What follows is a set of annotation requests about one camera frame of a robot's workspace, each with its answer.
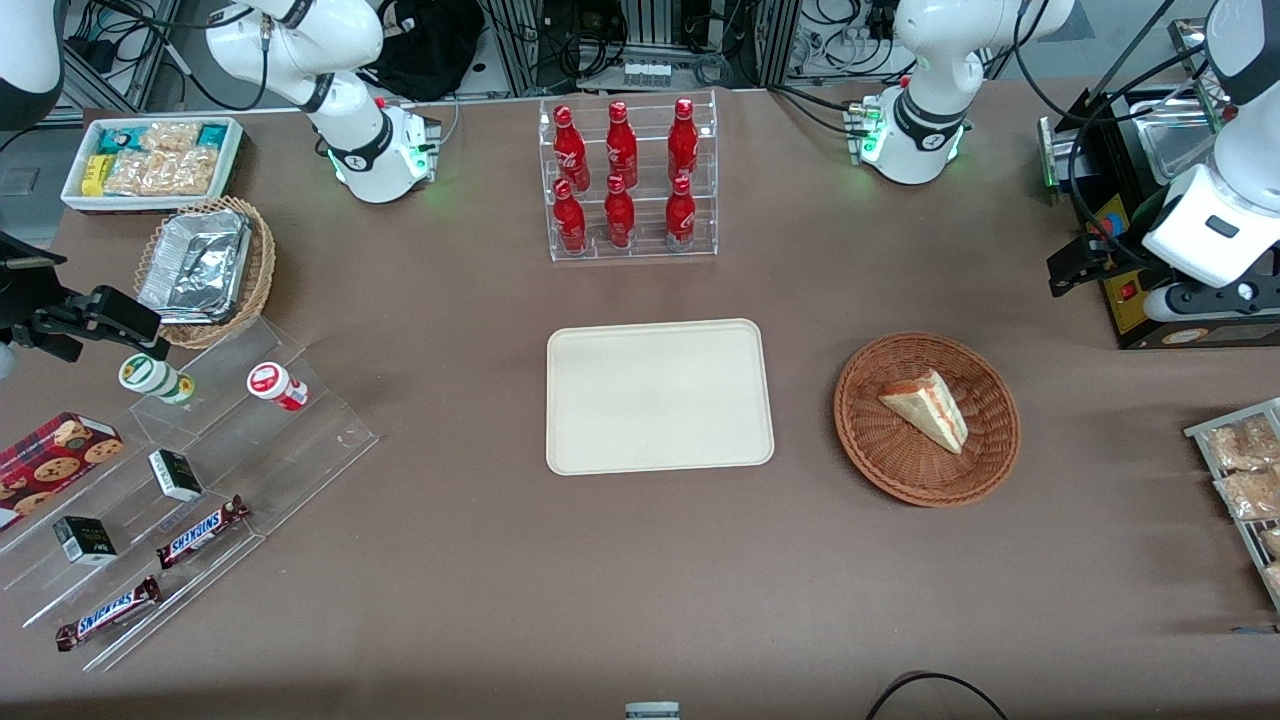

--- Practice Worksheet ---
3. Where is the round brown wicker basket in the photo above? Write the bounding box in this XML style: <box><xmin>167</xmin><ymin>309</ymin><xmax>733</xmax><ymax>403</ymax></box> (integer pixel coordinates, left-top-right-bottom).
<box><xmin>834</xmin><ymin>332</ymin><xmax>1022</xmax><ymax>508</ymax></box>

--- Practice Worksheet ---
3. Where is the black table cable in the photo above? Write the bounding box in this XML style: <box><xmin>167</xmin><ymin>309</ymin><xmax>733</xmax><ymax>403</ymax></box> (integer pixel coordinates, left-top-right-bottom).
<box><xmin>864</xmin><ymin>671</ymin><xmax>1013</xmax><ymax>720</ymax></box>

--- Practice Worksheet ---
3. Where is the small clear cracker bag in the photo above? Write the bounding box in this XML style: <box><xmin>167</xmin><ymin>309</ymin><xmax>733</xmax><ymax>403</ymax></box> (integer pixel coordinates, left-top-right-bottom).
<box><xmin>138</xmin><ymin>121</ymin><xmax>203</xmax><ymax>153</ymax></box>

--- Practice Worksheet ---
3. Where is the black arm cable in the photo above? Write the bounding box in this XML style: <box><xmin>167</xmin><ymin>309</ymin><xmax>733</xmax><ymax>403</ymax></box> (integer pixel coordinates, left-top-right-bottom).
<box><xmin>1013</xmin><ymin>0</ymin><xmax>1219</xmax><ymax>263</ymax></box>

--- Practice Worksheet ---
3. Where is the red cola bottle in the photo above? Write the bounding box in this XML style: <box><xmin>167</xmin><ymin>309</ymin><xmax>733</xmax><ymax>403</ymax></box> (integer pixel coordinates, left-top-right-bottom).
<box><xmin>603</xmin><ymin>175</ymin><xmax>638</xmax><ymax>250</ymax></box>
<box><xmin>552</xmin><ymin>179</ymin><xmax>589</xmax><ymax>255</ymax></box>
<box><xmin>667</xmin><ymin>97</ymin><xmax>701</xmax><ymax>183</ymax></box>
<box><xmin>605</xmin><ymin>101</ymin><xmax>640</xmax><ymax>189</ymax></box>
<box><xmin>553</xmin><ymin>105</ymin><xmax>592</xmax><ymax>193</ymax></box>
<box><xmin>664</xmin><ymin>175</ymin><xmax>698</xmax><ymax>252</ymax></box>

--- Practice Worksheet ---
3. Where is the steel warmer pan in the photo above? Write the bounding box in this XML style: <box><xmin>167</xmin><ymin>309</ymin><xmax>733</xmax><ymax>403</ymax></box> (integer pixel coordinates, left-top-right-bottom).
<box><xmin>1138</xmin><ymin>108</ymin><xmax>1223</xmax><ymax>183</ymax></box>

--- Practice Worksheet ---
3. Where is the cream rectangular tray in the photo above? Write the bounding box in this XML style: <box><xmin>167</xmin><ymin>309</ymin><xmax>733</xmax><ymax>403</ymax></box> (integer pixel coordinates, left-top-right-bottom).
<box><xmin>545</xmin><ymin>318</ymin><xmax>776</xmax><ymax>477</ymax></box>

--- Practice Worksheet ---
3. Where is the aluminium frame rack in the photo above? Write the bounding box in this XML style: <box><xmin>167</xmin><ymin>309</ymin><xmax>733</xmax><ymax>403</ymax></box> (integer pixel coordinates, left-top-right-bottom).
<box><xmin>480</xmin><ymin>0</ymin><xmax>833</xmax><ymax>98</ymax></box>

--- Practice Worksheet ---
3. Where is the small black carton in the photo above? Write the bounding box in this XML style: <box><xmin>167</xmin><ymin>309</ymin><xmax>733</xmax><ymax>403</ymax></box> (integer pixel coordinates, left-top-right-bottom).
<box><xmin>148</xmin><ymin>448</ymin><xmax>205</xmax><ymax>503</ymax></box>
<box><xmin>52</xmin><ymin>515</ymin><xmax>119</xmax><ymax>567</ymax></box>

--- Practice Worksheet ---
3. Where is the red cookie box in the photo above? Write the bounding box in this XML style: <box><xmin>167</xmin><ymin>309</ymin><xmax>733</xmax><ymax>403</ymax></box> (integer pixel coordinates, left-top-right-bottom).
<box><xmin>0</xmin><ymin>411</ymin><xmax>126</xmax><ymax>532</ymax></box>

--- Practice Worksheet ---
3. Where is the clear acrylic step display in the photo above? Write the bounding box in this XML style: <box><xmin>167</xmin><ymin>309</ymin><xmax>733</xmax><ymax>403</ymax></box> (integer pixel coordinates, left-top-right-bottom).
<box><xmin>0</xmin><ymin>317</ymin><xmax>380</xmax><ymax>674</ymax></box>

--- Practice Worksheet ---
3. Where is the snickers bar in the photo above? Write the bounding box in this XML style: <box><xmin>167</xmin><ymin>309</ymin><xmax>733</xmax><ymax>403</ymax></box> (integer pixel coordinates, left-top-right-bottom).
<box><xmin>54</xmin><ymin>575</ymin><xmax>163</xmax><ymax>653</ymax></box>
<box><xmin>156</xmin><ymin>495</ymin><xmax>252</xmax><ymax>571</ymax></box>

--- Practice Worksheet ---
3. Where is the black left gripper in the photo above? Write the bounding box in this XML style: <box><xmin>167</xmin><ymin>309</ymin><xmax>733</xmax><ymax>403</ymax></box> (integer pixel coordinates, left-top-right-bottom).
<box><xmin>1047</xmin><ymin>225</ymin><xmax>1149</xmax><ymax>298</ymax></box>

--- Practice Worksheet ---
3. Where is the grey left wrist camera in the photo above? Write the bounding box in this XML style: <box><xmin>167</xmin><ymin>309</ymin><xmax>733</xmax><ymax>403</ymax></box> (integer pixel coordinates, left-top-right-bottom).
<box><xmin>1143</xmin><ymin>283</ymin><xmax>1263</xmax><ymax>323</ymax></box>

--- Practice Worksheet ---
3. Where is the green lid white cup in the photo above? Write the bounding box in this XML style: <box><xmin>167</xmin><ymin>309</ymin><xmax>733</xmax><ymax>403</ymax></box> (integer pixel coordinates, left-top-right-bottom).
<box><xmin>118</xmin><ymin>353</ymin><xmax>197</xmax><ymax>406</ymax></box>

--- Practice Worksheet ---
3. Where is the grey wire rack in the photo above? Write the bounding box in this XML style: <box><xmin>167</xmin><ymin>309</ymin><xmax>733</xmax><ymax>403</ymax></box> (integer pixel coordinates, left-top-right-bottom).
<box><xmin>1184</xmin><ymin>397</ymin><xmax>1280</xmax><ymax>613</ymax></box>

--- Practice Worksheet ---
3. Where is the black bag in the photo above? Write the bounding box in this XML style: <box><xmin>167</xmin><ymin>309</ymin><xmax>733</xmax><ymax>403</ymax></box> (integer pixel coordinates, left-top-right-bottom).
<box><xmin>363</xmin><ymin>0</ymin><xmax>487</xmax><ymax>102</ymax></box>

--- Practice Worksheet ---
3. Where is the clear acrylic bottle rack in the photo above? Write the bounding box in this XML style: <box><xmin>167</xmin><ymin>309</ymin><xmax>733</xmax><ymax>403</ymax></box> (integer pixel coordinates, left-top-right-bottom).
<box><xmin>538</xmin><ymin>89</ymin><xmax>720</xmax><ymax>264</ymax></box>

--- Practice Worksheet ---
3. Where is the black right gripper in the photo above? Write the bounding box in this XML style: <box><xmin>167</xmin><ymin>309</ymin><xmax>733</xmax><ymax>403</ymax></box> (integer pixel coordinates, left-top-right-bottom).
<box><xmin>0</xmin><ymin>232</ymin><xmax>167</xmax><ymax>363</ymax></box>

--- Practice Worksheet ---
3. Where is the black food warmer machine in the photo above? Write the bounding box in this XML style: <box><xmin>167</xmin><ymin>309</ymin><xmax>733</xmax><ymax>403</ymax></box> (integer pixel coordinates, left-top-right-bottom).
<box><xmin>1037</xmin><ymin>15</ymin><xmax>1280</xmax><ymax>351</ymax></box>

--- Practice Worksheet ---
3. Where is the red lid white cup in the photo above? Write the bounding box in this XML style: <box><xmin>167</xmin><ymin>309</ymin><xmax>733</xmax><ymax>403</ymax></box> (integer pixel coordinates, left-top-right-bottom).
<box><xmin>247</xmin><ymin>362</ymin><xmax>310</xmax><ymax>413</ymax></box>

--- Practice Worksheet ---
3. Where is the light oval wicker basket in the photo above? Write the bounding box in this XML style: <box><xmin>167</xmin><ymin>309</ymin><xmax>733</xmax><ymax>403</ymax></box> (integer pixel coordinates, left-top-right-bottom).
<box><xmin>134</xmin><ymin>195</ymin><xmax>277</xmax><ymax>350</ymax></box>

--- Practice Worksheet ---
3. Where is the white rectangular snack bin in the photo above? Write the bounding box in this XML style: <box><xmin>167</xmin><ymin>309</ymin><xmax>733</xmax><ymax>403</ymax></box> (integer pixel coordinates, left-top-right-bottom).
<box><xmin>60</xmin><ymin>116</ymin><xmax>246</xmax><ymax>215</ymax></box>

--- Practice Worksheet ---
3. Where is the aluminium foil tray stack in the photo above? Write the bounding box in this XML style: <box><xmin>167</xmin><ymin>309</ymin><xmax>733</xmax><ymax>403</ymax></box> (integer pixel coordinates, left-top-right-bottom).
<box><xmin>137</xmin><ymin>209</ymin><xmax>252</xmax><ymax>325</ymax></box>

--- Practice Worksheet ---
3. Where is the triangular sandwich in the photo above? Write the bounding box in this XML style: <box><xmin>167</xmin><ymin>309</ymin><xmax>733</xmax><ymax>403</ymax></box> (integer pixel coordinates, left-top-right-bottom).
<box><xmin>878</xmin><ymin>369</ymin><xmax>969</xmax><ymax>456</ymax></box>

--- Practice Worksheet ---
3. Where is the large clear cracker bag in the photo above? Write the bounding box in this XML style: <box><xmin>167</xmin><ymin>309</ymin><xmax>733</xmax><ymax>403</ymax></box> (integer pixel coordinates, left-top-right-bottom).
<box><xmin>104</xmin><ymin>146</ymin><xmax>219</xmax><ymax>197</ymax></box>

